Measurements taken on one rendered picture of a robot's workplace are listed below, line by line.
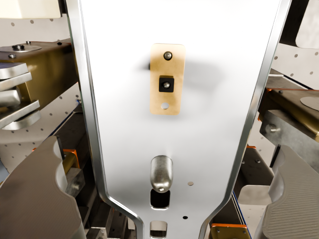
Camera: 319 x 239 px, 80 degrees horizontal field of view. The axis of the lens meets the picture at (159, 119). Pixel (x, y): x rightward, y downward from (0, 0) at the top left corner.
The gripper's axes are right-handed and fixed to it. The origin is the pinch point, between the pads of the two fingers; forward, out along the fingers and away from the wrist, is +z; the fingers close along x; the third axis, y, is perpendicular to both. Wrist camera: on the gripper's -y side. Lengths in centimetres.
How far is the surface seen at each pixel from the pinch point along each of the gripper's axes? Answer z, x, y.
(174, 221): 11.2, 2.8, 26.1
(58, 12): 10.0, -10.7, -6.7
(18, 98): 4.7, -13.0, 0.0
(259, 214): 41, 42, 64
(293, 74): 41, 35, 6
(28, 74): 6.2, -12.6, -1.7
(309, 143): 5.9, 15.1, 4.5
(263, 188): 12.1, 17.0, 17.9
